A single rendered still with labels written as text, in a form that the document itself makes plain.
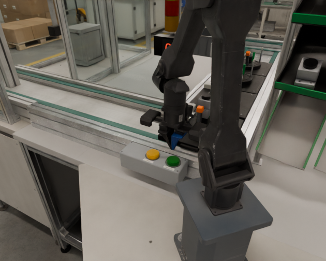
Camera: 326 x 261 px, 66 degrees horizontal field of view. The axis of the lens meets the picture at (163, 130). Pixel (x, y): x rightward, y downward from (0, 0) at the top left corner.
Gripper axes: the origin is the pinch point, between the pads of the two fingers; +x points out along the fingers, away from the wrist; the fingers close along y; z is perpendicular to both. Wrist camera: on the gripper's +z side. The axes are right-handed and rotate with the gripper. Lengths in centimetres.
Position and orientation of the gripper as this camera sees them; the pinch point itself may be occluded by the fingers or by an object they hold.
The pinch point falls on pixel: (173, 139)
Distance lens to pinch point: 72.1
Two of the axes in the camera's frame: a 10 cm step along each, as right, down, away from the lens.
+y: -8.9, -2.7, 3.8
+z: 4.6, -4.9, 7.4
